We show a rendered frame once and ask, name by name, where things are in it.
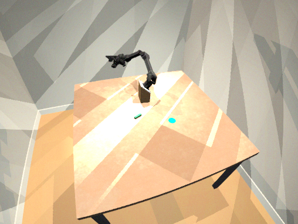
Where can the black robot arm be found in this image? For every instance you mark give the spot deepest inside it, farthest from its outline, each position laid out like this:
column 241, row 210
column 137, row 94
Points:
column 151, row 76

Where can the cyan circle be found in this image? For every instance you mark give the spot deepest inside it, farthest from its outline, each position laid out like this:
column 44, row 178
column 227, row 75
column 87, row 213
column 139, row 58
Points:
column 172, row 120

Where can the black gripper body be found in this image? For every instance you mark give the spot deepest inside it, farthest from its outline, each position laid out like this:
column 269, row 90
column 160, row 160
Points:
column 118, row 60

